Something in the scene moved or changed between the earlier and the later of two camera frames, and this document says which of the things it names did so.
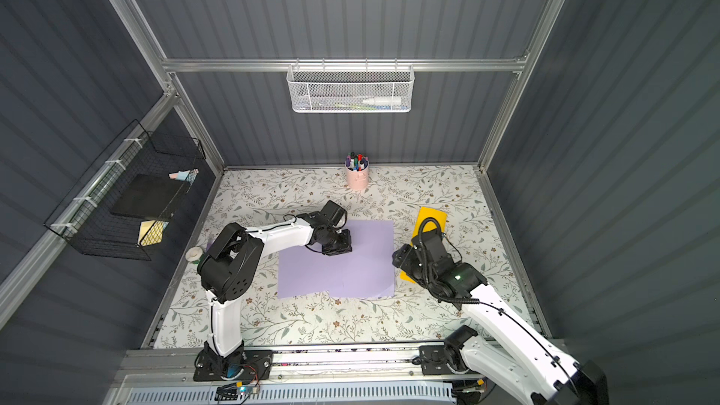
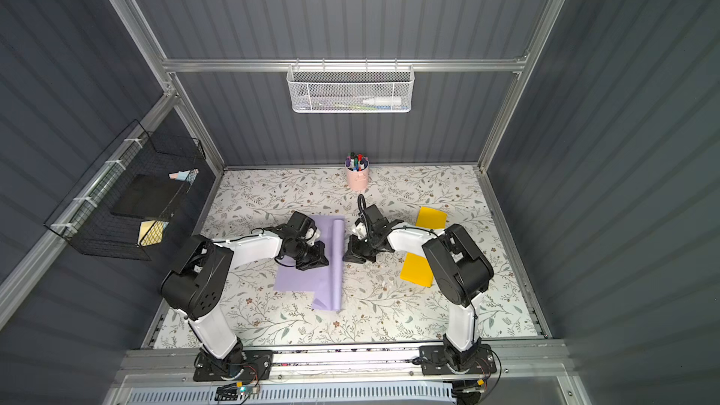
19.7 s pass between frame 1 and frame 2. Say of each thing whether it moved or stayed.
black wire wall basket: stayed
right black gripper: moved
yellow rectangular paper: stayed
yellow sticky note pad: stayed
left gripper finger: moved
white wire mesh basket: stayed
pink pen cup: stayed
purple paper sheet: moved
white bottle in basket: stayed
